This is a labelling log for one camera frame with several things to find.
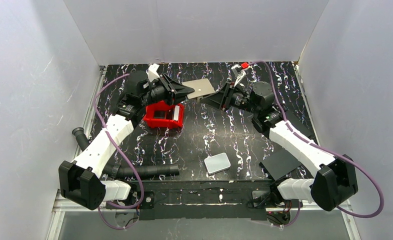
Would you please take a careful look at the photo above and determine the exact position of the grey leather card holder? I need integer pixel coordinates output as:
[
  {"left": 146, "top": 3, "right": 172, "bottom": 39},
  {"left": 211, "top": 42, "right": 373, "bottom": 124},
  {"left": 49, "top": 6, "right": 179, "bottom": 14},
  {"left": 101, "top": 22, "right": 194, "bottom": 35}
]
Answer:
[{"left": 182, "top": 78, "right": 215, "bottom": 99}]

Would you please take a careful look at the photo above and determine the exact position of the stack of credit cards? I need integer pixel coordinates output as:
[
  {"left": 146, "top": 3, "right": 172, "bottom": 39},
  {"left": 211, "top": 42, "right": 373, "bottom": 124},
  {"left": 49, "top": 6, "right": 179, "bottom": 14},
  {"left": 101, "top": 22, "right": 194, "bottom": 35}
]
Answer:
[{"left": 172, "top": 105, "right": 181, "bottom": 122}]

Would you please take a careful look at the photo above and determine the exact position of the red plastic bin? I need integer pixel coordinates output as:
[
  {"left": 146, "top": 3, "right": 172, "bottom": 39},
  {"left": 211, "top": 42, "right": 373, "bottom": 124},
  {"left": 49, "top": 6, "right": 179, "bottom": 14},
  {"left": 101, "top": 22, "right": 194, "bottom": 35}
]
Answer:
[{"left": 143, "top": 101, "right": 185, "bottom": 129}]

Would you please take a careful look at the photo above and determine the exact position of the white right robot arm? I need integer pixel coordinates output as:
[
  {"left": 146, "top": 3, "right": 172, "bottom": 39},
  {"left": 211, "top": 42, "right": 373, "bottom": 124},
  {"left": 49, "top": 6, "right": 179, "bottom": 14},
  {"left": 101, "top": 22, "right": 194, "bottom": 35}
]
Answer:
[{"left": 201, "top": 81, "right": 358, "bottom": 211}]

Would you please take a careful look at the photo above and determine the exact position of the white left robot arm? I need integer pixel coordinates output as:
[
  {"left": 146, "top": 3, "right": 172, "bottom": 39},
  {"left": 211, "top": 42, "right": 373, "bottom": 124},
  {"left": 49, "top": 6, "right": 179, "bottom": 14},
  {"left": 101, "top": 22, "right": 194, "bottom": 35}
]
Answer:
[{"left": 58, "top": 71, "right": 195, "bottom": 210}]

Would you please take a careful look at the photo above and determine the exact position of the black flat plate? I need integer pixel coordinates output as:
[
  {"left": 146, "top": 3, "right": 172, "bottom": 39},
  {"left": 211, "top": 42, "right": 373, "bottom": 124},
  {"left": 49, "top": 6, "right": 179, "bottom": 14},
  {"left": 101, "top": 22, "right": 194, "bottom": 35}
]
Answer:
[
  {"left": 259, "top": 148, "right": 302, "bottom": 181},
  {"left": 285, "top": 110, "right": 315, "bottom": 140}
]

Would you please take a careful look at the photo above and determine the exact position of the silver metal tin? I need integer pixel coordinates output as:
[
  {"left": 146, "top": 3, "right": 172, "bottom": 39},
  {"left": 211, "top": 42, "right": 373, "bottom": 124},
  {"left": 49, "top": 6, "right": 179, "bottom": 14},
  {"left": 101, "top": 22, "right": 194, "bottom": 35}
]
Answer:
[{"left": 203, "top": 152, "right": 231, "bottom": 175}]

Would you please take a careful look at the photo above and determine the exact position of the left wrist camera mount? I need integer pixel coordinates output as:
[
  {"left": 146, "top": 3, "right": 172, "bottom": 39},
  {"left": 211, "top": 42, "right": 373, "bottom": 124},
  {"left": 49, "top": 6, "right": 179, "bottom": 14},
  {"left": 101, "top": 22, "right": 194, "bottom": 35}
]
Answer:
[{"left": 147, "top": 63, "right": 160, "bottom": 83}]

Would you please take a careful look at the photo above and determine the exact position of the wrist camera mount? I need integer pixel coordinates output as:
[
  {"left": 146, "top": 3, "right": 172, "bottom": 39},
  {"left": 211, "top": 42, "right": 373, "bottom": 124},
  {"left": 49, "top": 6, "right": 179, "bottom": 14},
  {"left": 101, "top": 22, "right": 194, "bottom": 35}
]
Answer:
[
  {"left": 231, "top": 62, "right": 249, "bottom": 86},
  {"left": 147, "top": 63, "right": 160, "bottom": 83}
]

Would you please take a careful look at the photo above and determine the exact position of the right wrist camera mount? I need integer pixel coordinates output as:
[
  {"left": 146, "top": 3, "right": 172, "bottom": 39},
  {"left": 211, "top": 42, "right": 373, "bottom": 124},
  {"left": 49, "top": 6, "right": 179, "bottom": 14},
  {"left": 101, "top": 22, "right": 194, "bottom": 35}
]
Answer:
[{"left": 231, "top": 62, "right": 249, "bottom": 86}]

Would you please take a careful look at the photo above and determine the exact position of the black corrugated hose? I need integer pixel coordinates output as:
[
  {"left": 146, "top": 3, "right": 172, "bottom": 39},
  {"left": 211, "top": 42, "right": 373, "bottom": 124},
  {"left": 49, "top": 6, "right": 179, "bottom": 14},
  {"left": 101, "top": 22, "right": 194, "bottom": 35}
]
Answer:
[{"left": 71, "top": 127, "right": 180, "bottom": 178}]

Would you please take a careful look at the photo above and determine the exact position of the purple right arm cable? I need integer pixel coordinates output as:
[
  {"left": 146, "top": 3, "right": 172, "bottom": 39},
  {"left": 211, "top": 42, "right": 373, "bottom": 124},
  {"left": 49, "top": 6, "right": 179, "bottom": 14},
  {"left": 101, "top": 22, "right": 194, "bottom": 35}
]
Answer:
[{"left": 247, "top": 60, "right": 385, "bottom": 220}]

